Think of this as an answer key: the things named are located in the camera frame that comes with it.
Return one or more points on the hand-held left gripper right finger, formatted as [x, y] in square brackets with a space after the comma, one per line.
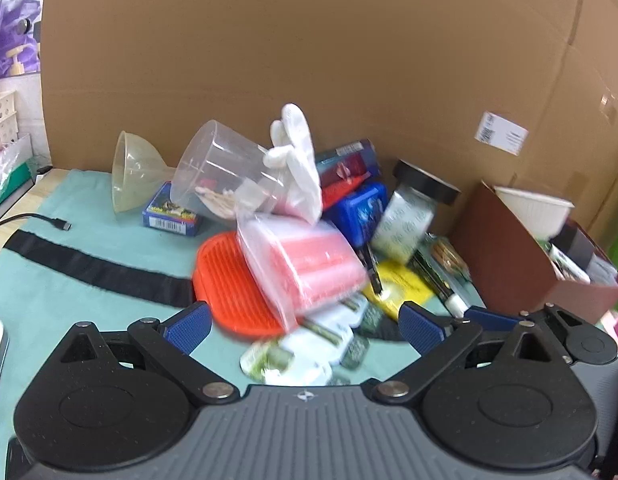
[421, 330]

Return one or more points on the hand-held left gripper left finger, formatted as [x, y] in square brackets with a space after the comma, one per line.
[189, 327]

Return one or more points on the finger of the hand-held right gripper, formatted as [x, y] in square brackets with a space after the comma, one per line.
[489, 317]

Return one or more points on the brown cardboard box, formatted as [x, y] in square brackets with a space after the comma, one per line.
[514, 270]

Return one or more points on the yellow packet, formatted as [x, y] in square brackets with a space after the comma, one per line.
[401, 280]

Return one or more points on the white green packet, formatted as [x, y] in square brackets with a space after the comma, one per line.
[329, 330]
[284, 362]

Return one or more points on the pink pack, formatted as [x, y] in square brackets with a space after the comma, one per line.
[299, 265]

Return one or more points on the wooden desktop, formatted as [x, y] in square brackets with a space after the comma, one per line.
[26, 197]

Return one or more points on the black white-capped chalk marker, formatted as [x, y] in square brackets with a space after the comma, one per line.
[439, 280]

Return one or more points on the snack bar packet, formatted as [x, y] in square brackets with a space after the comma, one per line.
[446, 255]

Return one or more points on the black marker pen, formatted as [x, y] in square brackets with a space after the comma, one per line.
[371, 270]

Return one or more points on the white printed packet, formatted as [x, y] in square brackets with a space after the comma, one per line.
[566, 261]

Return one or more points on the small black box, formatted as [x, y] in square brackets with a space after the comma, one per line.
[581, 245]

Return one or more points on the patterned tape roll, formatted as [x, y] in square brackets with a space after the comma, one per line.
[404, 225]

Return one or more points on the blue card box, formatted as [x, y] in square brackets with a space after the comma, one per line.
[171, 214]

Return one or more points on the white paper bowl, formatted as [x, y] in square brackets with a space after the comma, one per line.
[534, 210]

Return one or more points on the bunch of cotton swabs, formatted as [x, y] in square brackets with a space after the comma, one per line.
[219, 201]

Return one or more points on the blue plastic box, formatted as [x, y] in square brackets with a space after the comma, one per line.
[359, 210]

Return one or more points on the teal desk mat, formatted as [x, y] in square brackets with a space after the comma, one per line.
[89, 210]

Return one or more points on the red plastic case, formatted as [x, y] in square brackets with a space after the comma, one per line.
[341, 191]

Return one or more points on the clear plastic cup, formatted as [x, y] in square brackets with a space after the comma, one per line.
[214, 165]

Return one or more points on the translucent plastic funnel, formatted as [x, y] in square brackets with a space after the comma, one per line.
[134, 170]

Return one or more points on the white shipping label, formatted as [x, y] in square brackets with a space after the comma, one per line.
[501, 135]

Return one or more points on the dark blue red box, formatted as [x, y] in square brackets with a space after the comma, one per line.
[346, 160]

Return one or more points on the white rubber glove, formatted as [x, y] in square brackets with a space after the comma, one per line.
[299, 170]

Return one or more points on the clear plastic bag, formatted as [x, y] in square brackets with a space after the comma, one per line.
[1, 165]

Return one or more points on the white plastic basket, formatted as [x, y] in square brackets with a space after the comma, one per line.
[1, 110]

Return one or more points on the large cardboard box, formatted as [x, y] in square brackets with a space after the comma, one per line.
[339, 35]

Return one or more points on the purple plastic bag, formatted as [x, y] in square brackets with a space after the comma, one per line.
[14, 25]

